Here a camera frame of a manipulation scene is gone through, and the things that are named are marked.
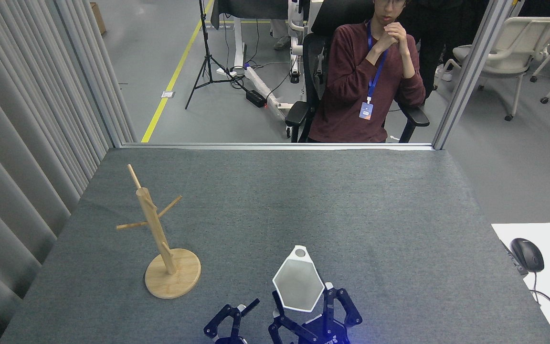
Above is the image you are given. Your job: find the black computer mouse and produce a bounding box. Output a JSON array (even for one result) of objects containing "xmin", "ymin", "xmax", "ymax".
[{"xmin": 510, "ymin": 237, "xmax": 545, "ymax": 273}]

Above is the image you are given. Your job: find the cardboard box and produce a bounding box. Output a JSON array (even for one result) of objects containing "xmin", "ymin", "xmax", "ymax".
[{"xmin": 90, "ymin": 2, "xmax": 107, "ymax": 36}]

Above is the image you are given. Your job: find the person's left hand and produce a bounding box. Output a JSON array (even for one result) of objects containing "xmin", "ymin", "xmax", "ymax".
[{"xmin": 392, "ymin": 24, "xmax": 409, "ymax": 57}]

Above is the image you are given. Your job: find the black office chair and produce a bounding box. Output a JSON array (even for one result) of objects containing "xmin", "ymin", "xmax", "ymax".
[{"xmin": 285, "ymin": 0, "xmax": 430, "ymax": 143}]

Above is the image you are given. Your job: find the grey felt table cover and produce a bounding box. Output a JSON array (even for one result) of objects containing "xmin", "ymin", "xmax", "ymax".
[{"xmin": 0, "ymin": 147, "xmax": 550, "ymax": 344}]

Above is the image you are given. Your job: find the seated person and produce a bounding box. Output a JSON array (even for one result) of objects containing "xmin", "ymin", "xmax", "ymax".
[{"xmin": 307, "ymin": 0, "xmax": 426, "ymax": 143}]

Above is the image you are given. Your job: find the white office chair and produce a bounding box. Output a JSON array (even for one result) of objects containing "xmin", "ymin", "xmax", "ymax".
[{"xmin": 447, "ymin": 17, "xmax": 550, "ymax": 122}]

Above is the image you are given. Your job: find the white desk leg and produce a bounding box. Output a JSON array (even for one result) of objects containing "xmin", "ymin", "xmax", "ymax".
[{"xmin": 215, "ymin": 17, "xmax": 248, "ymax": 78}]

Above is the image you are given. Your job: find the white hexagonal cup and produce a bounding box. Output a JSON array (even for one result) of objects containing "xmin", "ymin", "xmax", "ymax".
[{"xmin": 272, "ymin": 245, "xmax": 326, "ymax": 313}]

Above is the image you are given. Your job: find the white stand base bar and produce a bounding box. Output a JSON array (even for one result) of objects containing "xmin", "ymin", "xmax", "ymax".
[{"xmin": 245, "ymin": 66, "xmax": 296, "ymax": 121}]

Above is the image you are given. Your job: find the silver post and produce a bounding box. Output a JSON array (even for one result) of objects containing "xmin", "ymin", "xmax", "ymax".
[{"xmin": 432, "ymin": 0, "xmax": 514, "ymax": 151}]

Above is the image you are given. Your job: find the silver table rail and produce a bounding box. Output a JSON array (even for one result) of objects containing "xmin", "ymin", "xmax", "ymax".
[{"xmin": 121, "ymin": 142, "xmax": 434, "ymax": 152}]

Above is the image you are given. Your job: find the person's right hand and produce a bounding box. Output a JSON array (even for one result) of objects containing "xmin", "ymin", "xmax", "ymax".
[{"xmin": 374, "ymin": 22, "xmax": 400, "ymax": 52}]

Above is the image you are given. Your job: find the black cloth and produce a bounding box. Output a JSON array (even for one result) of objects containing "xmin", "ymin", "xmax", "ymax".
[{"xmin": 211, "ymin": 0, "xmax": 290, "ymax": 30}]

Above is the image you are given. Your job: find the blue lanyard with badge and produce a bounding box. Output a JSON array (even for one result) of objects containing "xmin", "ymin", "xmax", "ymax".
[{"xmin": 359, "ymin": 21, "xmax": 389, "ymax": 120}]

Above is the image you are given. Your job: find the wooden cup rack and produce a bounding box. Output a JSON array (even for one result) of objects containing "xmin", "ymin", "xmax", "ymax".
[{"xmin": 116, "ymin": 164, "xmax": 202, "ymax": 300}]

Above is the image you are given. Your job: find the grey curtain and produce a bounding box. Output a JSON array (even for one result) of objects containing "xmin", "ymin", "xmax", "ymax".
[{"xmin": 0, "ymin": 0, "xmax": 138, "ymax": 344}]

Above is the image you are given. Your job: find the white wheeled stand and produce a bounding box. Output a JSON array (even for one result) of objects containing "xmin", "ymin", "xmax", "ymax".
[{"xmin": 287, "ymin": 0, "xmax": 324, "ymax": 85}]

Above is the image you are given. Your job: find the standing person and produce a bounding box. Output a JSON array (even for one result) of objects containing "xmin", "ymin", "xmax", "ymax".
[
  {"xmin": 269, "ymin": 19, "xmax": 291, "ymax": 51},
  {"xmin": 397, "ymin": 0, "xmax": 453, "ymax": 107}
]

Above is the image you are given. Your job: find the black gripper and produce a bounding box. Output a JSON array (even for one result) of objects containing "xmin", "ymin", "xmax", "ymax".
[
  {"xmin": 268, "ymin": 283, "xmax": 363, "ymax": 344},
  {"xmin": 203, "ymin": 298, "xmax": 260, "ymax": 344}
]

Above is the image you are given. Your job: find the black tripod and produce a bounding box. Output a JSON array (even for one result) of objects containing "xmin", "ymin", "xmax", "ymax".
[{"xmin": 185, "ymin": 0, "xmax": 247, "ymax": 110}]

